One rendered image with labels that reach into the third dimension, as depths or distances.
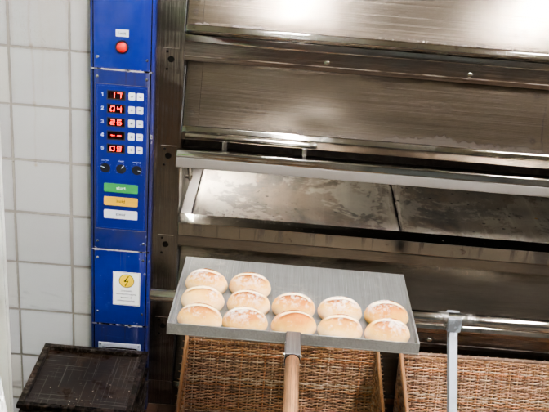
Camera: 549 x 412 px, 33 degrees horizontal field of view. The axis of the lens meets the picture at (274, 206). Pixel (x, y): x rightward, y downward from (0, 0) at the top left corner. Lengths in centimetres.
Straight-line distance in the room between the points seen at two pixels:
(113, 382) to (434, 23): 122
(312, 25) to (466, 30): 38
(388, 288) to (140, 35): 87
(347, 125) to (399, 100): 15
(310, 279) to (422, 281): 44
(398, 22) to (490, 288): 80
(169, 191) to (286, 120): 37
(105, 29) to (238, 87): 36
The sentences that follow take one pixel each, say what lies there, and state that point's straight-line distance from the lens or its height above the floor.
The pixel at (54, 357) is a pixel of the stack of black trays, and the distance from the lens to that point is 263.
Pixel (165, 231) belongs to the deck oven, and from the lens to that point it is 258.
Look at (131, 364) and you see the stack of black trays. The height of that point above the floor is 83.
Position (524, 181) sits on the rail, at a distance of 239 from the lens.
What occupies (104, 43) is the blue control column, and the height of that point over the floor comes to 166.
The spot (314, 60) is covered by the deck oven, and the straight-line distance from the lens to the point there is 238.
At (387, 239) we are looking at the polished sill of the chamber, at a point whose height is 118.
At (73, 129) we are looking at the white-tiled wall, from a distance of 250.
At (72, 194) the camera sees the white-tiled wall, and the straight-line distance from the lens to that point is 258.
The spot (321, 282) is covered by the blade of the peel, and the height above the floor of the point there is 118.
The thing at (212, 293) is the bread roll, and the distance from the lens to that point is 213.
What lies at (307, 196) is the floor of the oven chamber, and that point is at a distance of 277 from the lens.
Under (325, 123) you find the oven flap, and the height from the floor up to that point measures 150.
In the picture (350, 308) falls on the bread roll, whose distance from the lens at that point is 213.
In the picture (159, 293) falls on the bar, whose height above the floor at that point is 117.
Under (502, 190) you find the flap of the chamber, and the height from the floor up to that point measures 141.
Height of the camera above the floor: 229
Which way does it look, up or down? 24 degrees down
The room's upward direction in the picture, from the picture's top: 5 degrees clockwise
